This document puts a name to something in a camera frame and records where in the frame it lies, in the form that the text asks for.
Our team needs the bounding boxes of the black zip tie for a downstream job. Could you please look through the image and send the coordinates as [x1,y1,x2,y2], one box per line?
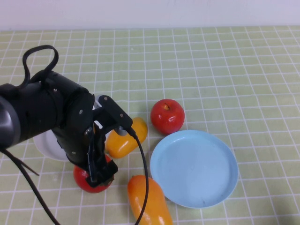
[16,160,40,176]

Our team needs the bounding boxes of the left wrist camera black cable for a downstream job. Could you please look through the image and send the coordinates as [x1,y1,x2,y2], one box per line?
[0,128,150,225]

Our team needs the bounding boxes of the yellow toy mango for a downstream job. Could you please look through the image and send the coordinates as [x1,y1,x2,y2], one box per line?
[105,117,149,159]

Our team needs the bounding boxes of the orange toy mango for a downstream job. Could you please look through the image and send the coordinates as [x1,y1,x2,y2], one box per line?
[127,175,173,225]

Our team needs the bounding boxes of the red apple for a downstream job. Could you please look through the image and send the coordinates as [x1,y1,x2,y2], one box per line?
[73,154,115,194]
[150,98,185,135]

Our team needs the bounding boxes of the light blue round plate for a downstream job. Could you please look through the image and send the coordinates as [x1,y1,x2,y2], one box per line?
[150,130,239,209]

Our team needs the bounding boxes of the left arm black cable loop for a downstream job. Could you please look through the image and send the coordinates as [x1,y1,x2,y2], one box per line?
[22,45,59,87]

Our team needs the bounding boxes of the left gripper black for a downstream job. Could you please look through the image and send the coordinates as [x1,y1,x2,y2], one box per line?
[55,77,119,188]

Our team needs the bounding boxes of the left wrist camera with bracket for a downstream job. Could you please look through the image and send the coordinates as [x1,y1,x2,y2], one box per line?
[92,94,134,136]

